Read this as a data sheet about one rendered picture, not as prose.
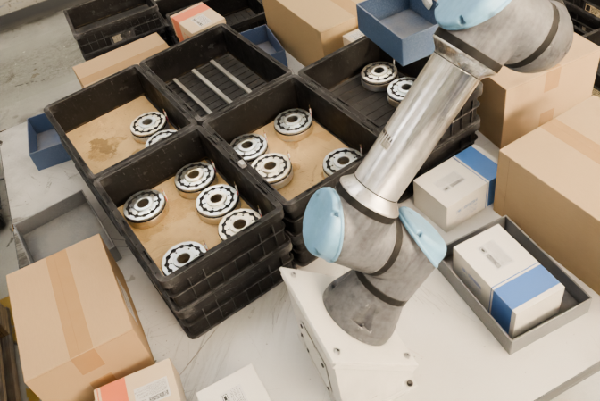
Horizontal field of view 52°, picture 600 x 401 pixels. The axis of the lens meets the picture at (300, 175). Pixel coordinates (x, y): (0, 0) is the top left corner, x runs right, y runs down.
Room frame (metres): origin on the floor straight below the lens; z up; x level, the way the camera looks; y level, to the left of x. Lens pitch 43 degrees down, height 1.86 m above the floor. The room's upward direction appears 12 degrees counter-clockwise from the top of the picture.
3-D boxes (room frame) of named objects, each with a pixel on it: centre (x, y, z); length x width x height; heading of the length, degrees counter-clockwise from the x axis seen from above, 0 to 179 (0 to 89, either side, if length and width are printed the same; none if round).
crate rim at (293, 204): (1.15, 0.00, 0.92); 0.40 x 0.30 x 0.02; 27
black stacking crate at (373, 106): (1.28, -0.27, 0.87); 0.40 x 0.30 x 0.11; 27
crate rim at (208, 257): (1.01, 0.27, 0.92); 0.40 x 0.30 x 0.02; 27
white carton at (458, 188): (1.02, -0.38, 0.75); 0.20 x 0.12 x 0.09; 114
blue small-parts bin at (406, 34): (1.23, -0.31, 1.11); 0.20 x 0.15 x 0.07; 18
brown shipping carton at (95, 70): (1.74, 0.47, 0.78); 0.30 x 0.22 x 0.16; 113
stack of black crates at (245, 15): (2.47, 0.21, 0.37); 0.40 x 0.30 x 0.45; 107
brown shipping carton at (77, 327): (0.84, 0.54, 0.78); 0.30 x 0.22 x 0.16; 19
